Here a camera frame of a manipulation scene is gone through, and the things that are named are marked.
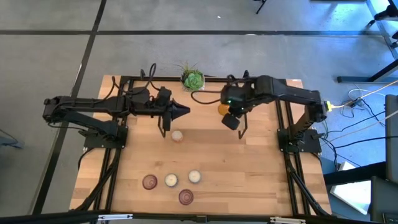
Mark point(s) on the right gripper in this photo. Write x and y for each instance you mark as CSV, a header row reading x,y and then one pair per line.
x,y
236,96

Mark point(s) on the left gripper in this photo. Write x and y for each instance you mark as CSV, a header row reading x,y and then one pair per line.
x,y
166,107

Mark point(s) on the amber glass candle holder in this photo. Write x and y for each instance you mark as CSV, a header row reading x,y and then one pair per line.
x,y
222,109

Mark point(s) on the orange patterned candle tin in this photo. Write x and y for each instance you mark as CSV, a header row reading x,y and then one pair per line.
x,y
177,136

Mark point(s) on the pink glass candle holder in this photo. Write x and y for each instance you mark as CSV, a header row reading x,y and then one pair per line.
x,y
150,182
186,197

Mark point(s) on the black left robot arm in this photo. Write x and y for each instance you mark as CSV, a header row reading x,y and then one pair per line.
x,y
93,104

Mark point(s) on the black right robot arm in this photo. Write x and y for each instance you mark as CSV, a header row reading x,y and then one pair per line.
x,y
289,90

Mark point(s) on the succulent in triangle-pattern pot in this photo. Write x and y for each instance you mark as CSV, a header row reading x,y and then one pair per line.
x,y
193,81

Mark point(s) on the black tripod leg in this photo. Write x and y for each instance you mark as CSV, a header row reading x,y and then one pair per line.
x,y
261,7

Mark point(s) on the yellow plug connector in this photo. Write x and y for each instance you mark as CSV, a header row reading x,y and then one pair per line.
x,y
329,106

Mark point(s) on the black floor stand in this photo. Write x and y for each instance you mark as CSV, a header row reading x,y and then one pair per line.
x,y
357,79

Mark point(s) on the white board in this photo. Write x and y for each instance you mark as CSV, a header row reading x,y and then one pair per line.
x,y
351,196

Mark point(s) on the dark grey cabinet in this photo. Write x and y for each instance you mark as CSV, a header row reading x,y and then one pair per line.
x,y
391,140

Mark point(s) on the black aluminium rig frame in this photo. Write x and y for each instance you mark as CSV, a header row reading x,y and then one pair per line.
x,y
161,79

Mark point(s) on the small black camera box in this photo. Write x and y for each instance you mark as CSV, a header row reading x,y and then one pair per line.
x,y
201,218

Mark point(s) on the silver frame bracket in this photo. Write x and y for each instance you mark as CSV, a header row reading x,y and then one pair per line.
x,y
287,220
115,216

